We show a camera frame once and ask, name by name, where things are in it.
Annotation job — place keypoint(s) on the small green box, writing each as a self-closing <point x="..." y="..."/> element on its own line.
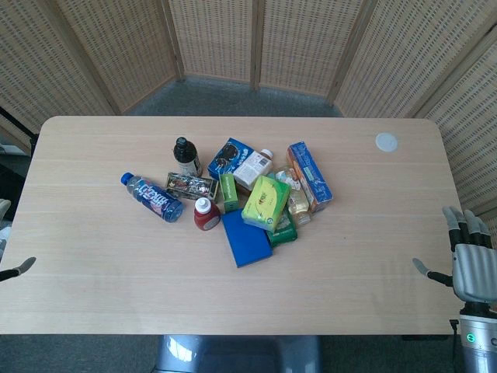
<point x="229" y="193"/>

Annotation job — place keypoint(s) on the flat blue box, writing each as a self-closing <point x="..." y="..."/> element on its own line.
<point x="245" y="241"/>

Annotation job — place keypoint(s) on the yellow-green tissue pack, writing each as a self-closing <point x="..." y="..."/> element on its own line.
<point x="266" y="202"/>

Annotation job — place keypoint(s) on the wicker folding screen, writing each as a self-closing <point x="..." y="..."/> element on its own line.
<point x="217" y="39"/>

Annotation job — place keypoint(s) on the green snack bag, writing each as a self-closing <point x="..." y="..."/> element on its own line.
<point x="284" y="231"/>

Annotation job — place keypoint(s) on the black stand pole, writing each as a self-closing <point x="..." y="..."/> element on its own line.
<point x="17" y="124"/>

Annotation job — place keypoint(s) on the red ketchup bottle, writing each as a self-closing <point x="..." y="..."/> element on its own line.
<point x="207" y="216"/>

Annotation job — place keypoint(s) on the dark tea bottle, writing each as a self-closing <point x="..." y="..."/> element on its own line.
<point x="187" y="157"/>

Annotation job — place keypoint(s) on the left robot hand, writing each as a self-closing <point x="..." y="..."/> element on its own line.
<point x="21" y="266"/>

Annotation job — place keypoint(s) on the blue and orange carton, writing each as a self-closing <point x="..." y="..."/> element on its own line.
<point x="310" y="175"/>

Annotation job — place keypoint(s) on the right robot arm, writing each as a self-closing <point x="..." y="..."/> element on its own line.
<point x="478" y="338"/>

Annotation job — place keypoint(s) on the blue cookie box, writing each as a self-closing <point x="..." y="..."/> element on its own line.
<point x="225" y="157"/>

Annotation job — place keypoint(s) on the shiny dark snack packet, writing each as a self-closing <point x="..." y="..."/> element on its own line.
<point x="191" y="185"/>

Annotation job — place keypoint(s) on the blue water bottle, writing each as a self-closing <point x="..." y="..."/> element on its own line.
<point x="153" y="197"/>

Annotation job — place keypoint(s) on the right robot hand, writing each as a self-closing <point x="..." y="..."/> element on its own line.
<point x="474" y="268"/>

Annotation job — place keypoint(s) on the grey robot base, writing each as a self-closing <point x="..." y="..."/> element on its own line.
<point x="240" y="355"/>

